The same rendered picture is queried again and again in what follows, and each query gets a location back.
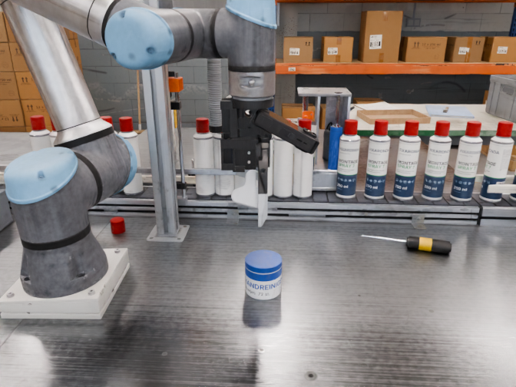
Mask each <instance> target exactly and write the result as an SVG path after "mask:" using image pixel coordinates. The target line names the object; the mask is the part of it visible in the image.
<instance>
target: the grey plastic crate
mask: <svg viewBox="0 0 516 387"><path fill-rule="evenodd" d="M490 82H491V83H490V88H489V92H488V99H487V104H486V108H485V112H486V113H488V114H491V115H494V116H496V117H499V118H502V119H505V120H506V121H510V122H513V123H515V124H516V75H491V78H490Z"/></svg>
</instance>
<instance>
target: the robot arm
mask: <svg viewBox="0 0 516 387"><path fill-rule="evenodd" d="M0 6H1V7H2V10H3V12H4V14H5V17H6V19H7V21H8V23H9V26H10V28H11V30H12V33H13V35H14V36H15V40H16V41H17V43H18V46H19V48H20V50H21V53H22V55H23V57H24V59H25V62H26V64H27V66H28V69H29V71H30V72H31V76H32V77H33V79H34V82H35V84H36V86H37V89H38V91H39V93H40V95H41V98H42V100H43V102H44V104H45V107H46V109H47V111H48V113H49V116H50V118H51V120H52V123H53V125H54V126H55V130H56V131H57V136H56V138H55V141H54V143H53V145H54V147H48V148H44V149H41V150H38V151H32V152H30V153H27V154H24V155H22V156H20V157H18V158H16V159H15V160H13V161H12V162H11V163H10V164H9V165H8V166H7V167H6V169H5V172H4V180H5V186H6V189H5V192H6V195H7V198H8V199H9V201H10V204H11V207H12V212H13V214H14V218H15V222H16V225H17V228H18V233H19V236H20V239H21V244H22V247H23V251H22V258H21V272H20V280H21V284H22V288H23V290H24V291H25V292H26V293H27V294H28V295H29V296H33V297H36V298H42V299H52V298H59V297H63V296H70V295H72V294H75V293H79V292H80V291H83V290H85V289H87V288H89V287H91V286H93V285H94V284H95V283H97V282H99V281H100V280H101V279H102V278H103V277H104V276H105V274H106V273H107V271H108V259H107V256H106V253H105V252H104V250H103V249H102V247H101V245H100V243H99V242H98V241H97V239H96V238H95V236H94V234H93V233H92V232H91V226H90V223H89V218H88V210H89V209H91V208H92V207H94V206H95V205H97V204H98V203H100V202H101V201H103V200H105V199H107V198H109V197H110V196H112V195H114V194H117V193H119V192H120V191H122V190H123V189H124V188H125V187H126V186H127V185H128V184H129V183H130V182H131V181H132V180H133V179H134V176H135V174H136V172H137V156H136V154H135V151H134V149H133V147H132V145H131V143H130V142H129V141H128V140H125V139H124V137H122V136H121V135H119V134H116V133H115V132H114V129H113V127H112V125H111V124H109V123H108V122H106V121H103V120H102V119H101V118H100V115H99V113H98V110H97V108H96V106H95V104H94V101H93V98H92V96H91V93H90V91H89V89H88V86H87V84H86V82H85V79H84V76H83V74H82V72H81V69H80V67H79V65H78V62H77V59H76V57H75V56H74V52H73V50H72V48H71V45H70V42H69V40H68V37H67V35H66V33H65V30H64V28H63V27H65V28H67V29H69V30H71V31H74V32H76V33H78V34H79V35H82V36H84V37H86V38H88V39H90V40H92V41H94V42H96V43H98V44H100V45H103V46H104V47H106V48H107V49H108V51H109V53H110V55H112V56H113V58H114V59H115V60H116V62H117V63H118V64H120V65H121V66H123V67H125V68H128V69H131V70H151V69H155V68H159V67H160V66H162V65H168V64H171V63H176V62H180V61H186V60H190V59H194V58H228V73H229V95H230V96H232V97H231V98H222V99H221V101H220V110H221V114H222V134H221V139H220V153H221V170H232V171H233V172H236V175H238V176H240V177H245V184H244V185H243V186H242V187H239V188H237V189H235V190H233V192H232V194H231V198H232V200H233V202H235V203H238V204H242V205H245V206H248V207H252V208H256V209H258V227H261V226H262V225H263V223H264V222H265V220H266V218H267V203H268V167H270V140H271V138H272V134H273V135H275V136H277V137H279V138H281V139H283V140H284V141H286V142H288V143H290V144H292V145H294V146H295V147H296V148H297V149H299V150H301V151H303V152H305V153H309V154H313V153H314V152H315V150H316V148H317V147H318V146H319V139H318V137H317V135H316V134H315V133H314V132H312V131H311V130H309V129H306V128H302V127H300V126H298V125H296V124H294V123H293V122H291V121H288V120H287V119H285V118H283V117H281V116H279V115H278V114H275V113H273V112H272V111H270V110H268V109H267V108H271V107H273V104H274V97H273V95H274V94H275V81H276V70H275V64H276V29H277V25H276V5H275V0H227V4H226V8H153V7H150V6H149V5H145V4H144V3H142V2H139V1H138V0H0ZM247 110H250V111H249V114H247V113H246V111H247ZM256 180H258V187H256Z"/></svg>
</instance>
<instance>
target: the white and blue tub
mask: <svg viewBox="0 0 516 387"><path fill-rule="evenodd" d="M245 279H246V293H247V294H248V295H249V296H250V297H252V298H254V299H259V300H268V299H273V298H275V297H277V296H278V295H279V294H280V292H281V281H282V257H281V256H280V255H279V254H278V253H276V252H273V251H271V250H256V251H253V252H251V253H248V254H247V255H246V257H245Z"/></svg>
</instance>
